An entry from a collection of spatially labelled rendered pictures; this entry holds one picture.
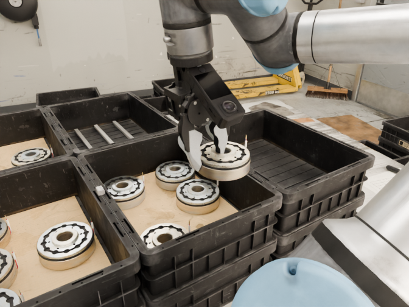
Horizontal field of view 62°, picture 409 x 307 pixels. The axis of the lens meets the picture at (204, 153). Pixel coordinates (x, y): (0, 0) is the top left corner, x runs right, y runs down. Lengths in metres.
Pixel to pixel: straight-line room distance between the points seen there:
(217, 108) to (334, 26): 0.19
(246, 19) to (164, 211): 0.48
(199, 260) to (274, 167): 0.43
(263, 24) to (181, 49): 0.12
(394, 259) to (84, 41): 3.84
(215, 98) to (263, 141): 0.62
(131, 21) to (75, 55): 0.70
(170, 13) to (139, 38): 3.54
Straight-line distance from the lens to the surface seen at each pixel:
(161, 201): 0.83
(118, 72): 4.08
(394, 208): 0.28
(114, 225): 0.64
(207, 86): 0.54
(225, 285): 0.73
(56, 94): 2.61
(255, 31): 0.51
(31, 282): 0.71
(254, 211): 0.64
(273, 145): 1.11
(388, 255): 0.27
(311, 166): 1.02
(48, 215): 0.86
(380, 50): 0.51
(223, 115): 0.51
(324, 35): 0.52
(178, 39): 0.53
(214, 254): 0.66
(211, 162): 0.61
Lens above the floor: 1.31
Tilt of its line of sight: 28 degrees down
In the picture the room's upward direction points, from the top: straight up
